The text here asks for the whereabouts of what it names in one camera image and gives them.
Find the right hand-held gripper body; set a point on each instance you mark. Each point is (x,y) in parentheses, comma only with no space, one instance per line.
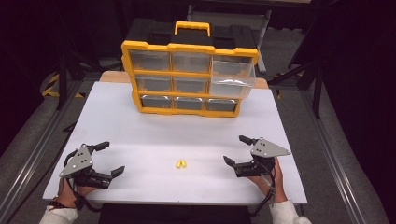
(264,152)

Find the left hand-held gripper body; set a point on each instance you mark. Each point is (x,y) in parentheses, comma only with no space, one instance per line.
(81,161)

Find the person's right hand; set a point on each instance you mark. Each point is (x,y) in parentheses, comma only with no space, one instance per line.
(275,183)

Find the person's left hand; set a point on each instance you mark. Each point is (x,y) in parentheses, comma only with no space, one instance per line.
(72,194)

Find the yellow foam earplug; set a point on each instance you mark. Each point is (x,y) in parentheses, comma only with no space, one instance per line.
(183,163)
(178,164)

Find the large clear plastic drawer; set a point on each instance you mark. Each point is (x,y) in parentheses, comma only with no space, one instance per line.
(232,74)

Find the black metal stand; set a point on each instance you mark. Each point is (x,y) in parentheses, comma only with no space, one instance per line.
(316,84)
(62,81)

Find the yellow black hazard tape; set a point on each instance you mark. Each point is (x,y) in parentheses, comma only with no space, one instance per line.
(51,87)

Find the grid of small clear drawers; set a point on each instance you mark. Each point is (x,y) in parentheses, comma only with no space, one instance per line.
(190,84)

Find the yellow black drawer organizer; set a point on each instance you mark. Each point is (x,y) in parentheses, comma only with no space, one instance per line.
(190,48)

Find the aluminium floor rail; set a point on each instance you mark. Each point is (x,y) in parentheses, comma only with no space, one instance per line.
(336,161)
(34,155)

